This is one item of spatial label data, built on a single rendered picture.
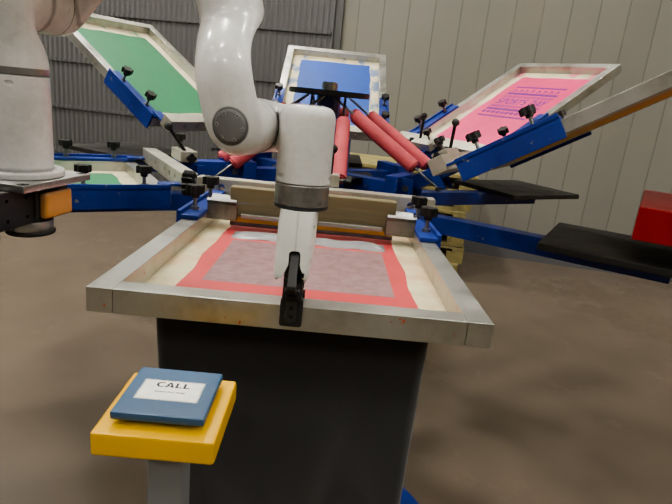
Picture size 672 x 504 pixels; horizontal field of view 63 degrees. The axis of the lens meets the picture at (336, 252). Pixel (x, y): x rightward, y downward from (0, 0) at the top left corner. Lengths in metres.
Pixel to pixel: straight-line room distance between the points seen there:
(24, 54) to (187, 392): 0.57
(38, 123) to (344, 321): 0.56
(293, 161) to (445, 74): 4.44
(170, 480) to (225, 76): 0.48
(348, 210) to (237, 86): 0.71
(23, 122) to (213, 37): 0.37
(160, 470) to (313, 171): 0.41
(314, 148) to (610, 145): 4.70
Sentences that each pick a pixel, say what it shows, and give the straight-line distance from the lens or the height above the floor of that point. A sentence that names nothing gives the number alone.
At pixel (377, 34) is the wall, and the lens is 5.19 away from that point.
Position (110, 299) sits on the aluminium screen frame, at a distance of 0.84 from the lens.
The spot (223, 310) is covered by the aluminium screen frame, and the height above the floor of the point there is 1.00.
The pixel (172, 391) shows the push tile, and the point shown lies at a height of 0.97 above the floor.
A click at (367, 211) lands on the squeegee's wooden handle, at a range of 1.34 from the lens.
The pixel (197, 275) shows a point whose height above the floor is 0.98.
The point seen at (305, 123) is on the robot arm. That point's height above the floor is 1.27.
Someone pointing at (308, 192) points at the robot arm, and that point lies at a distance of 0.72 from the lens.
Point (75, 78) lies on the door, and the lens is 6.24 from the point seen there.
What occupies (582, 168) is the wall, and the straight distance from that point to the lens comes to 5.28.
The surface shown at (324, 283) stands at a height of 0.98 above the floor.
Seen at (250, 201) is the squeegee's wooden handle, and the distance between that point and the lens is 1.35.
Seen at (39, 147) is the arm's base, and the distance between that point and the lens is 0.99.
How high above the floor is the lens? 1.31
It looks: 16 degrees down
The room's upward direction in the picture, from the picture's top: 6 degrees clockwise
